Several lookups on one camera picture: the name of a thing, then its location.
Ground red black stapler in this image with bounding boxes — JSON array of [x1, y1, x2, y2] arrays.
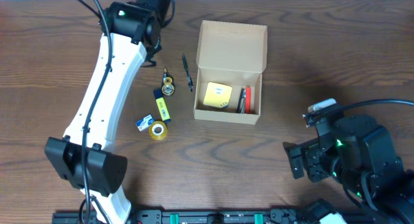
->
[[237, 86, 252, 114]]

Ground black pen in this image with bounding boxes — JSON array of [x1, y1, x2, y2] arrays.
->
[[182, 54, 193, 92]]

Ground correction tape dispenser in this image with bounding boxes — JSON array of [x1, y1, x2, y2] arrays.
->
[[161, 68, 175, 96]]

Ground brown cardboard box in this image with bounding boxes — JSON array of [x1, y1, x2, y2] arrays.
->
[[193, 20, 268, 125]]

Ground yellow sticky note pad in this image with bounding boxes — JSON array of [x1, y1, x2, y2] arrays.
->
[[203, 82, 232, 109]]

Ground yellow clear tape roll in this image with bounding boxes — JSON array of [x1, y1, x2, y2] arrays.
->
[[149, 121, 168, 140]]

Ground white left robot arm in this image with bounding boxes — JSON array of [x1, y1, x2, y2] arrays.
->
[[45, 0, 175, 223]]

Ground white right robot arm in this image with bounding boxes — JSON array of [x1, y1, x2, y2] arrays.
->
[[283, 99, 413, 223]]

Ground yellow highlighter marker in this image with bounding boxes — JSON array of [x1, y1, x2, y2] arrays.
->
[[153, 89, 171, 124]]

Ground blue white staples box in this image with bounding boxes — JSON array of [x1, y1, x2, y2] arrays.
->
[[135, 114, 155, 131]]

